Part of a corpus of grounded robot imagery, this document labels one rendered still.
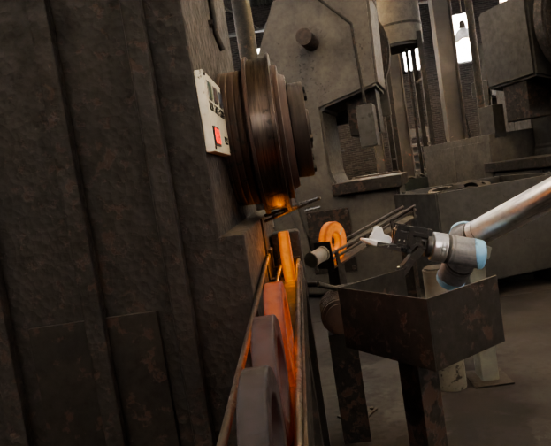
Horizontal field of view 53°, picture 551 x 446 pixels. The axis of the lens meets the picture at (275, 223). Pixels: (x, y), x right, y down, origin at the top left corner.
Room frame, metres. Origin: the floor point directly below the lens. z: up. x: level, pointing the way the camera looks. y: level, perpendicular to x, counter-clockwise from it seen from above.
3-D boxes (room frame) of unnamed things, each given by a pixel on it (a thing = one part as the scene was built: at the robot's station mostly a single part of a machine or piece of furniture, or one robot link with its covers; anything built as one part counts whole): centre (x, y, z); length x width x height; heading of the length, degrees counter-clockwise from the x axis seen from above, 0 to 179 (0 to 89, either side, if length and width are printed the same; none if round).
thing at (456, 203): (4.06, -1.46, 0.39); 1.03 x 0.83 x 0.77; 101
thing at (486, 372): (2.33, -0.80, 0.31); 0.24 x 0.16 x 0.62; 176
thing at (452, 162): (5.67, -2.12, 0.55); 1.10 x 0.53 x 1.10; 16
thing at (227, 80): (1.70, 0.06, 1.12); 0.47 x 0.10 x 0.47; 176
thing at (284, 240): (1.74, -0.02, 0.74); 0.16 x 0.03 x 0.16; 178
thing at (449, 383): (2.30, -0.64, 0.26); 0.12 x 0.12 x 0.52
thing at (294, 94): (1.69, -0.12, 1.11); 0.28 x 0.06 x 0.28; 176
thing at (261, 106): (1.70, -0.02, 1.11); 0.47 x 0.06 x 0.47; 176
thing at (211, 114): (1.37, 0.11, 1.15); 0.26 x 0.02 x 0.18; 176
